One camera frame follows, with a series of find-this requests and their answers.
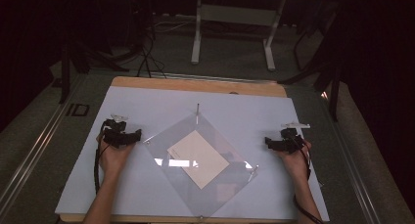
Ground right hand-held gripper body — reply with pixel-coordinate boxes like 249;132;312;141
264;121;311;155

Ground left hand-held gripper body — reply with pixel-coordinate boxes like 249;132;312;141
101;113;143;150

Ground photo print with white back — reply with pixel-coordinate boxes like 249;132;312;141
166;129;231;190

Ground person's left hand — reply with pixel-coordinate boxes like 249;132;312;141
96;133;137;179

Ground person's right hand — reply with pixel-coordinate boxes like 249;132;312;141
276;140;313;183

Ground black tripod stand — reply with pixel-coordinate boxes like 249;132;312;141
277;0;348;122

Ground black floor bracket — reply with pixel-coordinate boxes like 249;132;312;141
66;103;90;117

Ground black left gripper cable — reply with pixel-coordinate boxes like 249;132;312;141
93;141;106;196

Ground aluminium floor rail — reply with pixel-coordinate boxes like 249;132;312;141
0;74;86;215
321;95;381;224

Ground black floor cables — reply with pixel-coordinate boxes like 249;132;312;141
135;18;168;79

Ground white floor cable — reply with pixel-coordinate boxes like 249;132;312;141
153;12;198;34

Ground white metal desk frame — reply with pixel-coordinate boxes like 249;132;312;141
190;0;289;72

